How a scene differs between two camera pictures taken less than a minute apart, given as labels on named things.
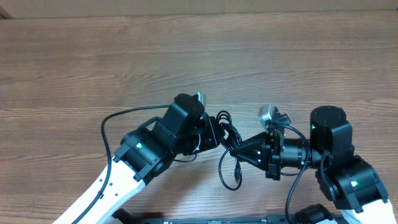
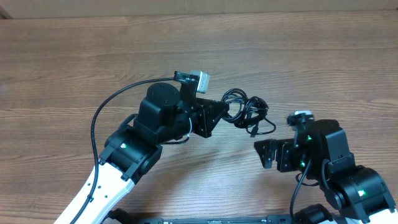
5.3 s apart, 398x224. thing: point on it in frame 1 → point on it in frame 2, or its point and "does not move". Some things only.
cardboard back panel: [134, 9] does not move
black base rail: [122, 216] does not move
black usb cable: [229, 134] → [249, 112]
